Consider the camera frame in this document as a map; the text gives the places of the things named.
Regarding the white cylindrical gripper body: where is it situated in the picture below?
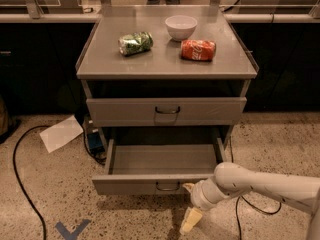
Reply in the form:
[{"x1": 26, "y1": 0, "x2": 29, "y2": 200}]
[{"x1": 191, "y1": 178, "x2": 224, "y2": 211}]

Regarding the grey top drawer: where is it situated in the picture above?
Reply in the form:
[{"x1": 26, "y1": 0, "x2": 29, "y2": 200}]
[{"x1": 87, "y1": 97, "x2": 246, "y2": 127}]

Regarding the blue tape floor marker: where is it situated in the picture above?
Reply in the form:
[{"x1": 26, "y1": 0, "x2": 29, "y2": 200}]
[{"x1": 54, "y1": 219, "x2": 92, "y2": 240}]

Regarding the green crushed can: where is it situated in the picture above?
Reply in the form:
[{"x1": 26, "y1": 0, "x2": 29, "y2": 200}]
[{"x1": 118, "y1": 31, "x2": 153, "y2": 56}]

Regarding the black cable left floor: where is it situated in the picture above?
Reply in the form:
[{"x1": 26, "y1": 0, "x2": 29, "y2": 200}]
[{"x1": 12, "y1": 124, "x2": 51, "y2": 240}]

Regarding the grey drawer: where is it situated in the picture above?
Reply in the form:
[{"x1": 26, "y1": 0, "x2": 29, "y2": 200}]
[
  {"x1": 87, "y1": 97, "x2": 246, "y2": 127},
  {"x1": 92, "y1": 138, "x2": 226, "y2": 195}
]

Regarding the white paper sheet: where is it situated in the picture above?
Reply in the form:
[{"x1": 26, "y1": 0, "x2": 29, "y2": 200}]
[{"x1": 40, "y1": 116, "x2": 83, "y2": 153}]

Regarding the grey metal cabinet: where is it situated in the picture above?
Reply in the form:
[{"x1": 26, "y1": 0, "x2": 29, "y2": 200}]
[{"x1": 77, "y1": 6, "x2": 257, "y2": 141}]

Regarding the black cable floor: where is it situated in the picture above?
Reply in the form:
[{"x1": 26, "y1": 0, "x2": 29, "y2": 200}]
[
  {"x1": 12, "y1": 124, "x2": 51, "y2": 240},
  {"x1": 228, "y1": 136, "x2": 282, "y2": 240}
]

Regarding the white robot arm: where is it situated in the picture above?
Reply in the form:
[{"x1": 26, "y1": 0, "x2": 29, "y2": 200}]
[{"x1": 180, "y1": 162, "x2": 320, "y2": 240}]

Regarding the red coca-cola can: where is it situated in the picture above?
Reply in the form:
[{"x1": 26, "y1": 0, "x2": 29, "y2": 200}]
[{"x1": 181, "y1": 40, "x2": 216, "y2": 61}]

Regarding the white bowl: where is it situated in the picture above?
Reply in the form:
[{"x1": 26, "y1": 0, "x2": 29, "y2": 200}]
[{"x1": 165, "y1": 15, "x2": 198, "y2": 41}]

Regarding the black cable right floor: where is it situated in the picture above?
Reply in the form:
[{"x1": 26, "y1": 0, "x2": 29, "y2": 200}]
[{"x1": 228, "y1": 136, "x2": 282, "y2": 240}]

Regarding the blue box under cabinet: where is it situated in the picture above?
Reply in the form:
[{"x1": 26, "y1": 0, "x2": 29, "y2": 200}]
[{"x1": 87, "y1": 132, "x2": 104, "y2": 154}]

